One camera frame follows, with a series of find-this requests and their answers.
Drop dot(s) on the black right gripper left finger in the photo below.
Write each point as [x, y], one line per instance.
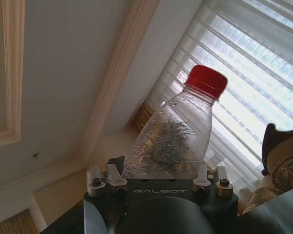
[113, 174]

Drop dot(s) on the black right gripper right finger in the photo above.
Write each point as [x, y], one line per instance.
[211, 178]

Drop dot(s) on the clear bottle with red cap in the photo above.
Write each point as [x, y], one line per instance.
[175, 136]

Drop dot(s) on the dark wooden patterned armchair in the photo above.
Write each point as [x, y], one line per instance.
[278, 161]

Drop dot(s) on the white slatted window blind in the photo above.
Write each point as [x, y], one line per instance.
[236, 80]

